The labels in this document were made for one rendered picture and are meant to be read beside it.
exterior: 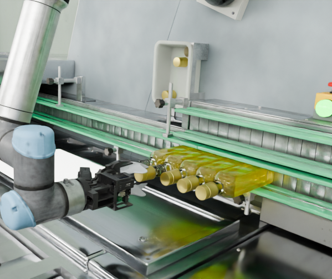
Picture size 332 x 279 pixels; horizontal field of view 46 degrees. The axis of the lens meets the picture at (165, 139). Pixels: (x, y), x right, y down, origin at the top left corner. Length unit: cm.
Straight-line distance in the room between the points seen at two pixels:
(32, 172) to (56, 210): 10
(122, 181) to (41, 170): 20
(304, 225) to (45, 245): 65
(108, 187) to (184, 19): 79
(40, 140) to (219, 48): 78
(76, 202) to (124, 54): 98
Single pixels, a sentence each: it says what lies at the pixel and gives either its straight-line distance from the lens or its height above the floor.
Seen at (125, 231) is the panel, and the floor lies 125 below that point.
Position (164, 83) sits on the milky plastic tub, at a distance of 146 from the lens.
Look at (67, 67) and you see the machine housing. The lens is 197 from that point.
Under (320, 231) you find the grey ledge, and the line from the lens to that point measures 110.
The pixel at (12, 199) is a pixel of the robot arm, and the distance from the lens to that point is 78.
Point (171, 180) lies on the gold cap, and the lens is 97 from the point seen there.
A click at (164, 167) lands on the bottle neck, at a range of 104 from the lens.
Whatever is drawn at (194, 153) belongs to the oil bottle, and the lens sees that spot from 112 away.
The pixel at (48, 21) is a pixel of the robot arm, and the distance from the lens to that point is 87.
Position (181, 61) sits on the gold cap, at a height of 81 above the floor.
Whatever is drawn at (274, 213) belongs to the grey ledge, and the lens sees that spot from 115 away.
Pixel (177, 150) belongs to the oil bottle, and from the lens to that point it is 114.
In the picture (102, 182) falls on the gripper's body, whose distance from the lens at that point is 89.
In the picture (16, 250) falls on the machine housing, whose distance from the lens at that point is 102.
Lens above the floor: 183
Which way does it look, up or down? 45 degrees down
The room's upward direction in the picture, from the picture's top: 100 degrees counter-clockwise
